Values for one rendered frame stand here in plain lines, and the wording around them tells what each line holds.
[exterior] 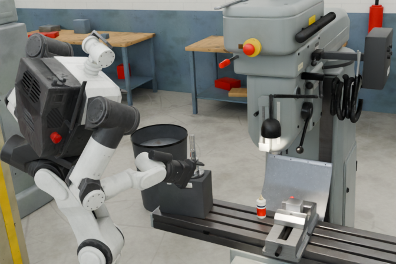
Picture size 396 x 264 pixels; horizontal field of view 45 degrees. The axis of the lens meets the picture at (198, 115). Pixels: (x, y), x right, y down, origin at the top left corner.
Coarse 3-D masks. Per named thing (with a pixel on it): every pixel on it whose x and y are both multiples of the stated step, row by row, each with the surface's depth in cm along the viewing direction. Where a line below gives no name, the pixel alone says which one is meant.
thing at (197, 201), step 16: (192, 176) 211; (208, 176) 215; (160, 192) 219; (176, 192) 215; (192, 192) 212; (208, 192) 217; (160, 208) 222; (176, 208) 218; (192, 208) 215; (208, 208) 219
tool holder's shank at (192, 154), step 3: (189, 135) 209; (192, 135) 209; (189, 138) 209; (192, 138) 209; (192, 141) 209; (192, 144) 210; (192, 147) 210; (195, 147) 211; (192, 150) 211; (195, 150) 211; (192, 153) 211; (195, 153) 211; (192, 156) 211; (195, 156) 212
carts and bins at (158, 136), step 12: (144, 132) 412; (156, 132) 417; (168, 132) 416; (180, 132) 409; (132, 144) 390; (144, 144) 407; (156, 144) 405; (168, 144) 373; (180, 144) 381; (180, 156) 385; (144, 192) 397; (156, 192) 390; (144, 204) 405; (156, 204) 395
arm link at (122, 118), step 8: (112, 104) 146; (120, 104) 150; (112, 112) 145; (120, 112) 148; (128, 112) 151; (112, 120) 146; (120, 120) 148; (128, 120) 151; (104, 128) 149; (112, 128) 149; (120, 128) 150; (128, 128) 152; (96, 136) 150; (104, 136) 149; (112, 136) 150; (120, 136) 152; (104, 144) 150; (112, 144) 151
